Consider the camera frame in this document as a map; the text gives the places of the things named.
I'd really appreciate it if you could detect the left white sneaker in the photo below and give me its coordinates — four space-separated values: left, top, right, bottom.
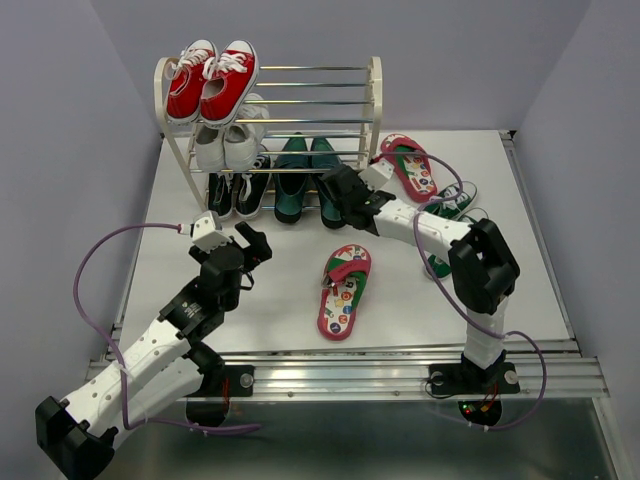
194 126 225 173

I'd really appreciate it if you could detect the white sneaker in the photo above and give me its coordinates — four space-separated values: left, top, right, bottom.
223 93 270 172
194 126 225 173

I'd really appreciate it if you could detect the cream shoe shelf with rods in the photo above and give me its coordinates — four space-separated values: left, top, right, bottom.
153 56 383 210

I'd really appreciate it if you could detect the black canvas sneaker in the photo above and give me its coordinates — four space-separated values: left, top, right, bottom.
208 173 236 220
236 153 272 219

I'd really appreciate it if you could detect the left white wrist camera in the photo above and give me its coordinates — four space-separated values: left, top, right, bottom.
190 210 229 253

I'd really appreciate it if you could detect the left black canvas sneaker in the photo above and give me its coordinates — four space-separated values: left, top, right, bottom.
208 173 236 220

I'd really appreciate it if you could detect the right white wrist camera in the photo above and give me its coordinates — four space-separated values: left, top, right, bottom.
358 159 394 191

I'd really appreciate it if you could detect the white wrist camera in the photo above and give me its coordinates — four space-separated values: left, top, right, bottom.
190 210 229 253
358 159 394 191

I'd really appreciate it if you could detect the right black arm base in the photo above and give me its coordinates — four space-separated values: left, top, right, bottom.
426 350 521 397

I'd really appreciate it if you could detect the left red canvas sneaker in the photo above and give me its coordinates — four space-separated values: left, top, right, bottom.
164 39 217 124

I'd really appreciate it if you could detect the green loafer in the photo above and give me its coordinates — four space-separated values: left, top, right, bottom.
274 137 309 224
309 137 346 230

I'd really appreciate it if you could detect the right red canvas sneaker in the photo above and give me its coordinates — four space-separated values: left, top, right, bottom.
200 40 259 128

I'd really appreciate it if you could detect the pink sandal front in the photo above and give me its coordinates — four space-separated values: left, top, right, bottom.
317 244 372 341

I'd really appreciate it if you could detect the green sneaker upper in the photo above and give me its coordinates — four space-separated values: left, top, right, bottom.
424 181 478 220

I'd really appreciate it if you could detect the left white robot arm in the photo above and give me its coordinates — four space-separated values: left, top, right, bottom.
35 211 272 479

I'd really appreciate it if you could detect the right white sneaker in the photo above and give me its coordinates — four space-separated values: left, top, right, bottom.
223 93 270 172

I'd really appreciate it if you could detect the aluminium rail frame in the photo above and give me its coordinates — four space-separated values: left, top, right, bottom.
208 132 608 402

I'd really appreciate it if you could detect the pink sandal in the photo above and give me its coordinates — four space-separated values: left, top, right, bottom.
380 133 437 204
317 244 372 341

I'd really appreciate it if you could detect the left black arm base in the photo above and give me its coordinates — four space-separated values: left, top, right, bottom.
184 343 255 398

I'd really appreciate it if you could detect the red canvas sneaker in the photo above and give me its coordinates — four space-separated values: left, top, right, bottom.
200 40 259 128
164 39 217 124

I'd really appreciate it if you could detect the green sneaker lower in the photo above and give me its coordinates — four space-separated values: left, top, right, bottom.
428 207 489 279

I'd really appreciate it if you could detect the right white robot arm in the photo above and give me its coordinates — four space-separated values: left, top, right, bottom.
321 161 520 390

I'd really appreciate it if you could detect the pink sandal back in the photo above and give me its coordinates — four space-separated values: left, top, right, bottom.
380 133 437 204

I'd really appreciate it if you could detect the right black canvas sneaker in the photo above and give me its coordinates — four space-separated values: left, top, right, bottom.
236 153 272 219

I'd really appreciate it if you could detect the green sneaker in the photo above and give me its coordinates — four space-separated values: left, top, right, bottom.
424 181 478 220
428 207 489 279

